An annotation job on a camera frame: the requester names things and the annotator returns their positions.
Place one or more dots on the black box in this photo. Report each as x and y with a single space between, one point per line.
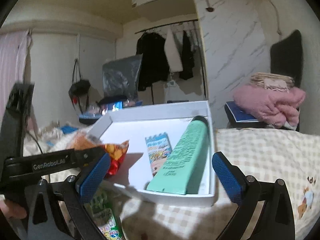
177 101

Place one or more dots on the white hanging garment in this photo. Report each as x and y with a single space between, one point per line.
173 55

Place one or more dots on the green cartoon candy packet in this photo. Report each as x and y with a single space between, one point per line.
107 217

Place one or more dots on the blue cartoon candy packet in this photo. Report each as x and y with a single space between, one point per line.
158 155

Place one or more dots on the grey plastic bag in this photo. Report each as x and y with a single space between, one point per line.
120 77

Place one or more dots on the black handbag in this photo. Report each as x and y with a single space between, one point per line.
78 87

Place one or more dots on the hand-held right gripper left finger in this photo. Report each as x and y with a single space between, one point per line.
95 175

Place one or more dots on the mint green tube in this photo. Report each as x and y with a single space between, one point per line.
185 160

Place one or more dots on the blue book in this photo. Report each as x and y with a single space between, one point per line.
240 115

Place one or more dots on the blue cloth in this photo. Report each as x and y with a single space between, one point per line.
70 129

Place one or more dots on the black clothes rack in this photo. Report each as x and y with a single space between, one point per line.
151 96

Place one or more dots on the red orange snack packet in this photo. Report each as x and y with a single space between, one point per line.
116 155

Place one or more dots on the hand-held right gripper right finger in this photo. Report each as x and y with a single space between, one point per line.
227 176

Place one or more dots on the black hanging garment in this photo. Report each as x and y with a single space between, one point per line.
187 57

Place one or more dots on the pink blanket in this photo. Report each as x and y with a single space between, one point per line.
267 105

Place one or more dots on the pink curtain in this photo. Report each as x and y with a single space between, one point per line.
12 60

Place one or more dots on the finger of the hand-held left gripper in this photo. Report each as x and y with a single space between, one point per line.
87 156

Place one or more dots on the white cardboard box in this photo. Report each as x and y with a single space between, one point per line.
125 135

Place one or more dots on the smartphone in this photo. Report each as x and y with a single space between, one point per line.
117 105

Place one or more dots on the person's left hand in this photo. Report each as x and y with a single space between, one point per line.
12 210

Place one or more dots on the small black table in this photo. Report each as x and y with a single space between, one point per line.
87 118

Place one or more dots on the beige folded cloth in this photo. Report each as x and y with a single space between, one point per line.
270 80

